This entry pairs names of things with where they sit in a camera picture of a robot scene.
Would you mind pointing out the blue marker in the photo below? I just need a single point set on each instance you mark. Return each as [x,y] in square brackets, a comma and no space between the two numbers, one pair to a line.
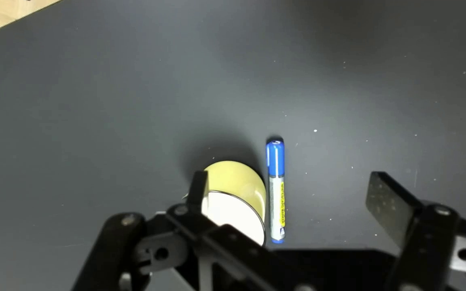
[276,190]

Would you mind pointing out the yellow mug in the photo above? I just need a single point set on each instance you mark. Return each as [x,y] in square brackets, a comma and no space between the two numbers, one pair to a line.
[239,198]

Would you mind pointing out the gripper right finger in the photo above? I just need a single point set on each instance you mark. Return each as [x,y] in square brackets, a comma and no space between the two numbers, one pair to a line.
[423,230]

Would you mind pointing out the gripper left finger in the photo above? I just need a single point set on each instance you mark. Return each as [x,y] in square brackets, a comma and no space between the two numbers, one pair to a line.
[200,230]

